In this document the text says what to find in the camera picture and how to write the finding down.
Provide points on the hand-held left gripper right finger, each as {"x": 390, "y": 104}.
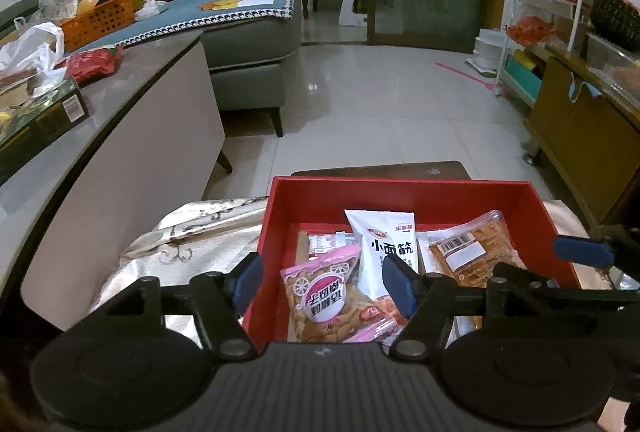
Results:
{"x": 400, "y": 284}

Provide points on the white spicy strips packet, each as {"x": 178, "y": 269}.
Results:
{"x": 380, "y": 237}

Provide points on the blue blanket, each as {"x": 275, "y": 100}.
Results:
{"x": 190, "y": 7}

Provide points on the clear plastic box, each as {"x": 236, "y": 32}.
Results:
{"x": 615, "y": 62}

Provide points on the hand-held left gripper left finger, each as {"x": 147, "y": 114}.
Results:
{"x": 250, "y": 274}

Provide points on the white red barcode packet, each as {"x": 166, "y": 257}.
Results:
{"x": 330, "y": 242}

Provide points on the grey top counter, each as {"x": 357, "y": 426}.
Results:
{"x": 125, "y": 127}

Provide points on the grey sofa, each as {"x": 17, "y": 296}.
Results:
{"x": 250, "y": 57}

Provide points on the white plastic bag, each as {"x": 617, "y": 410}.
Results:
{"x": 30, "y": 47}

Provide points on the black woven basket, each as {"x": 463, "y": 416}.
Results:
{"x": 615, "y": 17}

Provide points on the teal storage box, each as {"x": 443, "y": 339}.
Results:
{"x": 520, "y": 75}

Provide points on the orange basket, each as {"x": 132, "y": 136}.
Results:
{"x": 95, "y": 25}

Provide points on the dark green long box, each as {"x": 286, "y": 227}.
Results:
{"x": 45, "y": 122}

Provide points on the red cardboard box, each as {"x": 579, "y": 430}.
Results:
{"x": 400, "y": 194}

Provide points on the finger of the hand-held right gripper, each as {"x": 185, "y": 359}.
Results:
{"x": 582, "y": 251}
{"x": 530, "y": 279}

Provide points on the red snack bag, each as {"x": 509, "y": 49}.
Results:
{"x": 92, "y": 62}

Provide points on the wooden cabinet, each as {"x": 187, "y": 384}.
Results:
{"x": 580, "y": 127}

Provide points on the crumpled clear plastic bag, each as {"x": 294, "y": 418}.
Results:
{"x": 57, "y": 2}

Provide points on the white crumpled tissue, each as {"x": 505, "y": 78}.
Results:
{"x": 150, "y": 7}

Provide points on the white stacked containers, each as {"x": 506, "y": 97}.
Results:
{"x": 487, "y": 52}

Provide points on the clear brown biscuit packet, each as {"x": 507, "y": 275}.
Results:
{"x": 480, "y": 242}

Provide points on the red plastic bag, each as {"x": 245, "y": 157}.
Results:
{"x": 530, "y": 30}

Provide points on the pink nut packet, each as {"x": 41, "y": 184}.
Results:
{"x": 325, "y": 297}

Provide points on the pink fly swatter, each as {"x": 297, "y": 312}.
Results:
{"x": 465, "y": 73}

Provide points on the floral tablecloth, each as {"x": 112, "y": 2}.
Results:
{"x": 165, "y": 242}

